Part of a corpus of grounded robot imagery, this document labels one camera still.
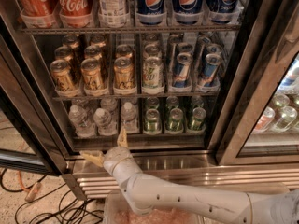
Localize steel fridge bottom grille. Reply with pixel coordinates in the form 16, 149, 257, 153
63, 152, 299, 200

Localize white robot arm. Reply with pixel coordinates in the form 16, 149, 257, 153
80, 129, 299, 224

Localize black floor cables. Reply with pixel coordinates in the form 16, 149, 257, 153
0, 167, 105, 224

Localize green can front middle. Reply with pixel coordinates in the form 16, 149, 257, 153
166, 108, 183, 132

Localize left blue Pepsi can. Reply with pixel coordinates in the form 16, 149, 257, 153
136, 0, 165, 18

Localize white labelled can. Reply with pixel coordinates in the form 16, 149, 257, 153
95, 0, 131, 19

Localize gold can front right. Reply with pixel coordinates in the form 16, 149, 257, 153
113, 57, 135, 90

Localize gold can front middle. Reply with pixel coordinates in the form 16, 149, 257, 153
80, 58, 105, 91

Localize right red Coca-Cola can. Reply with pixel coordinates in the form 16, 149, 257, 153
52, 0, 94, 19

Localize left Red Bull can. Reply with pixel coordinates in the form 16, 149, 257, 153
172, 52, 193, 88

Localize orange extension cord plug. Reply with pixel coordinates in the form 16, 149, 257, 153
25, 182, 42, 203

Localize right fridge glass door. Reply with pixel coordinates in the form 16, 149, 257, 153
217, 0, 299, 165

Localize open fridge glass door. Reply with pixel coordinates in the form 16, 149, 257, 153
0, 18, 69, 175

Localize gold can front left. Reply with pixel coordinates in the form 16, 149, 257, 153
50, 60, 77, 91

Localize green white 7up can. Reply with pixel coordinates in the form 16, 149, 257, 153
142, 57, 163, 89

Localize left clear plastic bin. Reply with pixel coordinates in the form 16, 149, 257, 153
104, 190, 203, 224

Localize red bull can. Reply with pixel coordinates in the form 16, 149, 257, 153
172, 52, 193, 88
198, 53, 222, 87

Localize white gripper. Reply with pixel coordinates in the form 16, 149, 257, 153
80, 127, 142, 187

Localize green can front left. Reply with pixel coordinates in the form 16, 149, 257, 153
144, 109, 162, 133

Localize right Red Bull can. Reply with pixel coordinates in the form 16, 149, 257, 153
198, 53, 222, 87

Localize green can front right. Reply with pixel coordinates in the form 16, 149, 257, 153
188, 107, 206, 131

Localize gold can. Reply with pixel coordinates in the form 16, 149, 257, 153
50, 60, 77, 91
113, 57, 135, 90
80, 58, 105, 91

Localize clear water bottle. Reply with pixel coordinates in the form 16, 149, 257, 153
93, 108, 117, 136
69, 105, 95, 138
121, 102, 139, 133

